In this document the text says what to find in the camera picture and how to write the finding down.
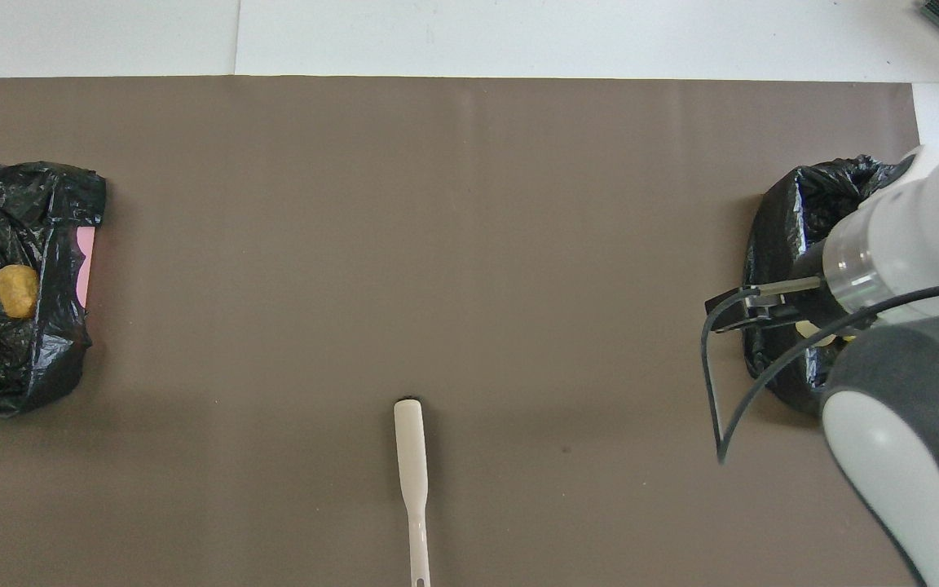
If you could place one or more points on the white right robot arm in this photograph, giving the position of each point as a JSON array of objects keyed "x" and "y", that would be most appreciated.
[{"x": 926, "y": 367}]

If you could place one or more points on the beige hand brush black bristles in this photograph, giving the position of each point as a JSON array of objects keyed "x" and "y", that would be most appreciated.
[{"x": 411, "y": 456}]

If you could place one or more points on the pink bin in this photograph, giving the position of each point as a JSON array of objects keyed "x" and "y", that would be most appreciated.
[{"x": 86, "y": 265}]

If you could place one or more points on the brown table mat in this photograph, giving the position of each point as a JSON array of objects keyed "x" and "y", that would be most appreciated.
[{"x": 437, "y": 204}]

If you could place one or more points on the black bag lined bin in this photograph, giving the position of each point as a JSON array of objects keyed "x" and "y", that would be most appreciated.
[{"x": 779, "y": 236}]

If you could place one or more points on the brown bread roll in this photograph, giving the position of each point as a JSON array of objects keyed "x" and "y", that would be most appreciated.
[{"x": 17, "y": 289}]

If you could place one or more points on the black trash bag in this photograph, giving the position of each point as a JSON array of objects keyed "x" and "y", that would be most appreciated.
[{"x": 37, "y": 220}]

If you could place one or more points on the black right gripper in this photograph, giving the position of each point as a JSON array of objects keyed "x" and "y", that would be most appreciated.
[{"x": 813, "y": 285}]

